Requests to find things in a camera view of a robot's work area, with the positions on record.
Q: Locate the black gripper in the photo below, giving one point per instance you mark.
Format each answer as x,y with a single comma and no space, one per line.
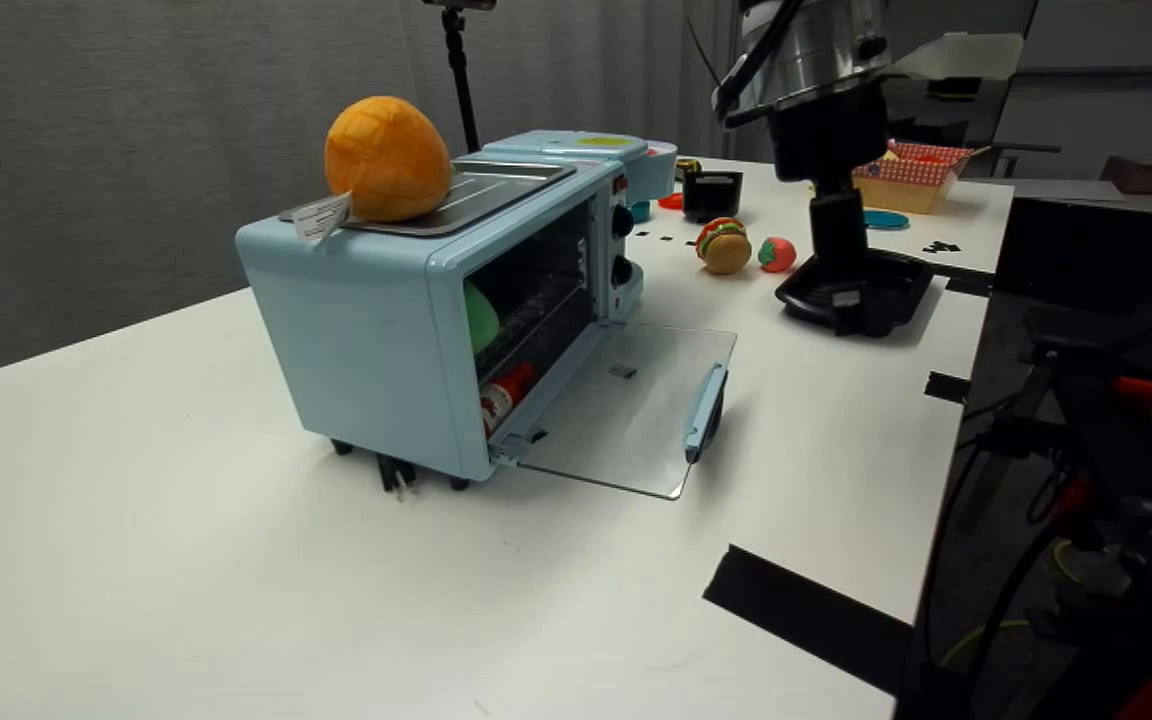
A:
838,222

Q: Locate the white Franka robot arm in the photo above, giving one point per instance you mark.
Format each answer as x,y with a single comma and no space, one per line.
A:
819,52

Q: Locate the black oven knob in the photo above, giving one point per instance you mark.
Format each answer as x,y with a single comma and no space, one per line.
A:
627,275
627,222

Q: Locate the translucent blue oven bowl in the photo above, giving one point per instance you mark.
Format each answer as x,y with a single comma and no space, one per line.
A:
653,171

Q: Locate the dark oven grill plate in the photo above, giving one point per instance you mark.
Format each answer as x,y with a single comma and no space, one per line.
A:
498,186

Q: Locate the green toy inside oven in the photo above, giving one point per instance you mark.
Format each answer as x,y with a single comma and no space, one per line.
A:
482,322

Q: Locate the light blue toy oven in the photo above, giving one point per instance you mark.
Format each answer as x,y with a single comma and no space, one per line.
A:
363,334

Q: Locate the black plastic tray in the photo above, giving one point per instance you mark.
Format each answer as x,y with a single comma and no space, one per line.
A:
868,312

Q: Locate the red green plush tomato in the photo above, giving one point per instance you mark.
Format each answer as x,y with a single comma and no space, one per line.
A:
776,254

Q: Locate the small teal plate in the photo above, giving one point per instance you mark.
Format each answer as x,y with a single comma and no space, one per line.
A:
884,222

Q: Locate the toy plush burger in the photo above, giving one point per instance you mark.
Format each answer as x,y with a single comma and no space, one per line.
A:
721,244

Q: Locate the basket with red checkered cloth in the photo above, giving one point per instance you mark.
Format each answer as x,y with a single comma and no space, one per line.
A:
923,179

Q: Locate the black cup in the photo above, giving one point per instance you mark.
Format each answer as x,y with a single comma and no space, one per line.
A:
712,197

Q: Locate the red toy in bowl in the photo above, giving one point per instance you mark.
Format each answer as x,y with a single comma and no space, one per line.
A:
671,202

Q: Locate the black box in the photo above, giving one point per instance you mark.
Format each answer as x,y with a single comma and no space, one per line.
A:
1091,254

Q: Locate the yellow round egg sticker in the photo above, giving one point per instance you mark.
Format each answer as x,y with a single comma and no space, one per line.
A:
598,137

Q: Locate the large black tape patch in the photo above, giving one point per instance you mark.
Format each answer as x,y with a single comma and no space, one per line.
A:
819,612

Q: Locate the red white toy bottle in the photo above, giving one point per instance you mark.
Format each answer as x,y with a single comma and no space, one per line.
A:
504,390

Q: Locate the black tripod stand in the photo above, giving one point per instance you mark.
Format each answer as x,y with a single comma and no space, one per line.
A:
462,72

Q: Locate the orange plush fruit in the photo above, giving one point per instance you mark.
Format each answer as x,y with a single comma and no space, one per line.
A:
387,159

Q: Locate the grey curtain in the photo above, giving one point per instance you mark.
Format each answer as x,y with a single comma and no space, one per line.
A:
137,146

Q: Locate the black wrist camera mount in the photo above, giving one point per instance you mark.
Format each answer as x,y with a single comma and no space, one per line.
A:
824,135

